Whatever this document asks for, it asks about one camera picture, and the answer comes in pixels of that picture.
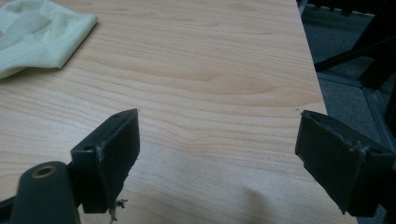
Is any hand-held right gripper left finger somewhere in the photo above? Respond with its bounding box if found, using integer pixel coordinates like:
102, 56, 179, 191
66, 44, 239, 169
70, 107, 141, 222

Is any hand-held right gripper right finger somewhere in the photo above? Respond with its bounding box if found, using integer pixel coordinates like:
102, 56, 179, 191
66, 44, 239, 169
294, 109, 396, 217

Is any pale green sock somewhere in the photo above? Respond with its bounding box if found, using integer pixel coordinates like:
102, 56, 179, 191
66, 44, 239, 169
0, 0, 99, 79

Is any black metal stand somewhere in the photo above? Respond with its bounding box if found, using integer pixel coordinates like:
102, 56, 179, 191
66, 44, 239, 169
297, 0, 396, 132

